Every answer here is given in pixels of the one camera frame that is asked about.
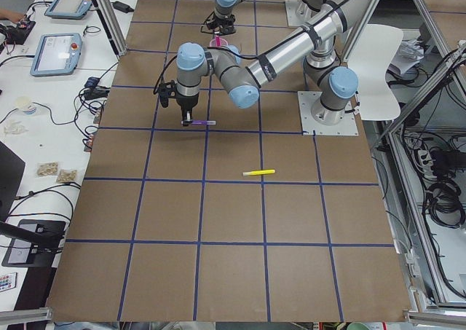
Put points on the snack bag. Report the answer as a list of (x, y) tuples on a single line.
[(47, 169), (67, 176)]

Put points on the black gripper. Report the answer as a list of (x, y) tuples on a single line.
[(186, 102), (223, 20)]

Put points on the purple pen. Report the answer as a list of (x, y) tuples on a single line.
[(203, 122)]

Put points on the black power adapter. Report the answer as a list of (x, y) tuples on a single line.
[(122, 7)]

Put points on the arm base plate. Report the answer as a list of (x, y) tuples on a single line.
[(297, 13), (318, 120)]

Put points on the pink mesh cup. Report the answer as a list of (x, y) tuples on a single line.
[(224, 43)]

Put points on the far blue teach pendant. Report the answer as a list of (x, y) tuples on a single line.
[(68, 9)]

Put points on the white paper cup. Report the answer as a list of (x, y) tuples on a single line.
[(25, 105)]

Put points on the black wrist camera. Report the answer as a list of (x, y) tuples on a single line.
[(166, 91)]

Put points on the person hand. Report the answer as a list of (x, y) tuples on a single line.
[(11, 16)]

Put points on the black monitor stand base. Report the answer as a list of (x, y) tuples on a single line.
[(34, 243)]

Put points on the near blue teach pendant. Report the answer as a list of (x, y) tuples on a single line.
[(56, 55)]

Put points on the yellow pen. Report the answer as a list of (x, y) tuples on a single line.
[(259, 172)]

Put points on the blue teach pendant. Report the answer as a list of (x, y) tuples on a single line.
[(56, 55), (68, 9)]

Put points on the white power strip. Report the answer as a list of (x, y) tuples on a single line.
[(424, 159)]

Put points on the brown paper table cover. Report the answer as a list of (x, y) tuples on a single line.
[(166, 228)]

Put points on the colourful remote control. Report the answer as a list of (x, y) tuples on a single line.
[(8, 281)]

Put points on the black blue usb hub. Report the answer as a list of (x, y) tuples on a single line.
[(92, 82)]

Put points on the aluminium frame post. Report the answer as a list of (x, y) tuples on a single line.
[(111, 26)]

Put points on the white plastic chair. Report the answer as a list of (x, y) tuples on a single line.
[(370, 60)]

